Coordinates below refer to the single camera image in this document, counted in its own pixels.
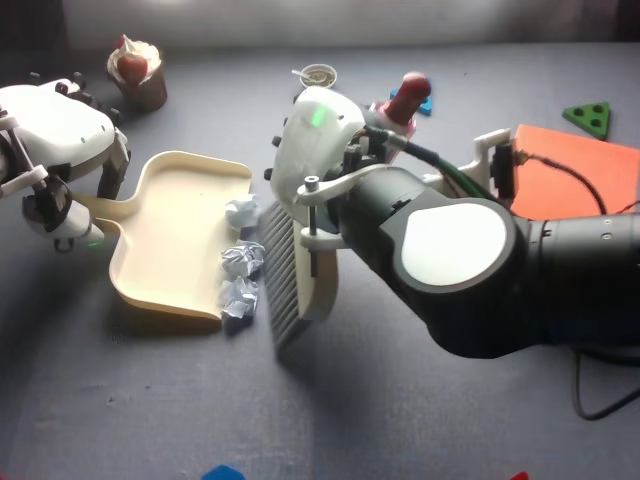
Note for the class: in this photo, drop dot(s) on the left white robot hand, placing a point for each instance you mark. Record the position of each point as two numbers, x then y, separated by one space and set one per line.
60 125

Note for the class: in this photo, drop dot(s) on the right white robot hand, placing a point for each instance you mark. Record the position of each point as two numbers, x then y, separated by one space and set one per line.
315 150

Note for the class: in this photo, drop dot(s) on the white paper ball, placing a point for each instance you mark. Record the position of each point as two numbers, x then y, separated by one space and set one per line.
242 257
237 299
242 212

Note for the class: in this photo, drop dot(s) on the beige plastic dustpan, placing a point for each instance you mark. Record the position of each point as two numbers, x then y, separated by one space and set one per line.
170 240

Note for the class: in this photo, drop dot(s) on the small white bowl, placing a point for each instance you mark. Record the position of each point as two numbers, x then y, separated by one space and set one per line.
320 76

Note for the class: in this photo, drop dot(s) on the small white spoon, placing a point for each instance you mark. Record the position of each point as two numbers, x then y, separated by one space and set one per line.
301 75

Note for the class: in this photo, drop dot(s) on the toy cupcake with strawberry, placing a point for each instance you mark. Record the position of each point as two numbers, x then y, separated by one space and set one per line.
145 90

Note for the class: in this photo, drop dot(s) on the blue triangle block with holes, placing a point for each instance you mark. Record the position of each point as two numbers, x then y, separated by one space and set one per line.
426 106

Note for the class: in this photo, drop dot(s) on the white backdrop cloth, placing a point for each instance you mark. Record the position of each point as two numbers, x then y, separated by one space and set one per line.
350 20

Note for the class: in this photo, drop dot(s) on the green triangle block with holes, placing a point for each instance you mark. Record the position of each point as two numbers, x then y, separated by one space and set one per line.
587 116

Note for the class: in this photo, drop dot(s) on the grey table cloth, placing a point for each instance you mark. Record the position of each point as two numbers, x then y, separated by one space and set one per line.
150 400

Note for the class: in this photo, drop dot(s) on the orange foam block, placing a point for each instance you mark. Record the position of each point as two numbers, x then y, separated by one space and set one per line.
615 170

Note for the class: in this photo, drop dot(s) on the small blue block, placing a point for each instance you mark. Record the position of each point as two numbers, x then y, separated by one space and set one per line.
223 474

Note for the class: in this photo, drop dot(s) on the red triangle block with holes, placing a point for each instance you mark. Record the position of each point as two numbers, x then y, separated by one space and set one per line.
521 476

